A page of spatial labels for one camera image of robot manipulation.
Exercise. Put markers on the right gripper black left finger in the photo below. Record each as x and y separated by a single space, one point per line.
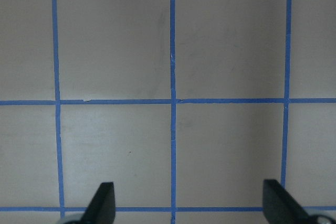
102 207

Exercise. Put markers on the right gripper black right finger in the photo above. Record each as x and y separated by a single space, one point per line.
279 206

